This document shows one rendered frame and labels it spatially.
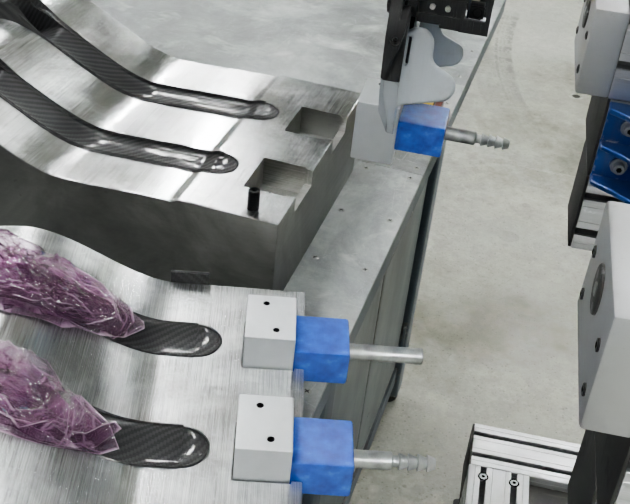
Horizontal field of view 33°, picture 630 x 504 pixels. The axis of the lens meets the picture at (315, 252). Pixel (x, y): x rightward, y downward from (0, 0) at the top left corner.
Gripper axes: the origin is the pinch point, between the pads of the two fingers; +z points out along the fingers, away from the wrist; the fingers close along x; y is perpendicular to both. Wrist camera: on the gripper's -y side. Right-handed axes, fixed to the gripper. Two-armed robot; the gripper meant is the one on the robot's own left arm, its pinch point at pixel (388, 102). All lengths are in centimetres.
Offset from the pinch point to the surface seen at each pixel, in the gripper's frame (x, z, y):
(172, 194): -10.9, 6.3, -15.5
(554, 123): 198, 95, 29
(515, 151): 177, 95, 19
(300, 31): 46, 15, -17
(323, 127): 7.8, 7.7, -6.6
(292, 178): -3.0, 7.4, -7.1
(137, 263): -11.6, 13.4, -18.3
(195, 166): -5.1, 6.8, -15.4
